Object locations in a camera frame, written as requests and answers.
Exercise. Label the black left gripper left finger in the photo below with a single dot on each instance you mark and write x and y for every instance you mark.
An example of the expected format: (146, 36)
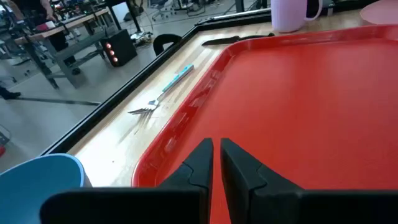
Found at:
(186, 205)

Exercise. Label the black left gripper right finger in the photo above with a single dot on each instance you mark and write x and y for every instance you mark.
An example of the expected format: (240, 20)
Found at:
(255, 199)

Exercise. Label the blue plastic bowl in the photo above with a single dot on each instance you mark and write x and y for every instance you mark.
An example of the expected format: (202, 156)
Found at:
(34, 186)

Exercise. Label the pink plastic mug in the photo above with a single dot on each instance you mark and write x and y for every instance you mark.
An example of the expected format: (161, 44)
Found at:
(286, 15)

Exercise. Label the pink plastic plate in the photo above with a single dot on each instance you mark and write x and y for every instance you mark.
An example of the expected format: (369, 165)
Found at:
(381, 12)

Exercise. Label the red plastic tray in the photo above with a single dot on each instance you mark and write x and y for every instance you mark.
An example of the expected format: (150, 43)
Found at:
(295, 109)

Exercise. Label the black box with red lights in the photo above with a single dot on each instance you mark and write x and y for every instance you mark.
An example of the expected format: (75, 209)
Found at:
(122, 46)

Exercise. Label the wooden top workbench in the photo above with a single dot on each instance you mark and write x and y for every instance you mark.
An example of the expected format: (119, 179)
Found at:
(66, 53)

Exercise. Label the grey office chair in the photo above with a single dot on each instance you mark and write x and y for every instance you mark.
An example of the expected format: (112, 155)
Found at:
(160, 7)

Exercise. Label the person's foot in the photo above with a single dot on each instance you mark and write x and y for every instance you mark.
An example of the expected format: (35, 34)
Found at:
(11, 95)

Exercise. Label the person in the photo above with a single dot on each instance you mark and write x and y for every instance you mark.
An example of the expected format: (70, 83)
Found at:
(34, 12)

